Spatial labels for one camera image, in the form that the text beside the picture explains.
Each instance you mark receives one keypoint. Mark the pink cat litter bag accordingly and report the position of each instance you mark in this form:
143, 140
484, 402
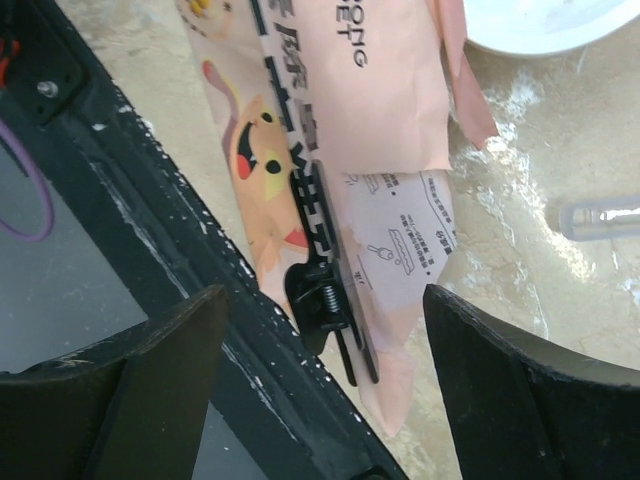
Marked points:
364, 90

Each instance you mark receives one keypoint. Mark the clear plastic scoop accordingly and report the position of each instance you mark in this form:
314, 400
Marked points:
600, 219

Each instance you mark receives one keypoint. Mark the black bag clip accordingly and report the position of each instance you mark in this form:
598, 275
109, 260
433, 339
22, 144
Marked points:
321, 291

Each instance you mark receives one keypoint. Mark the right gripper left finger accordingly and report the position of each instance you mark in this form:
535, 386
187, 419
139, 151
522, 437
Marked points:
131, 406

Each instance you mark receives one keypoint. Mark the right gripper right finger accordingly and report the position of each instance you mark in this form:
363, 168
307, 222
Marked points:
522, 407

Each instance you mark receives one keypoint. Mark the white plastic litter box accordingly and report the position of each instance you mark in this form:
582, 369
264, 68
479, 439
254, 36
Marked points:
544, 28

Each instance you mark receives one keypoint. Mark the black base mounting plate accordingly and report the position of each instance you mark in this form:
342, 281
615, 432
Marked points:
100, 232

